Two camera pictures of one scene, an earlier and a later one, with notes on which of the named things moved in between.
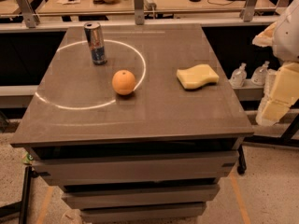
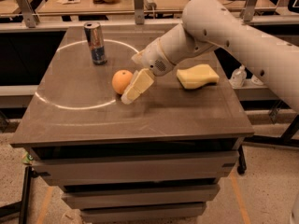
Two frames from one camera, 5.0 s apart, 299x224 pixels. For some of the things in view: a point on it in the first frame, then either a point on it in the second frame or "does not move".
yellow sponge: x=197 y=76 does not move
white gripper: x=287 y=36 → x=153 y=59
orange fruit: x=123 y=82 does not move
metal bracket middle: x=138 y=4 does not move
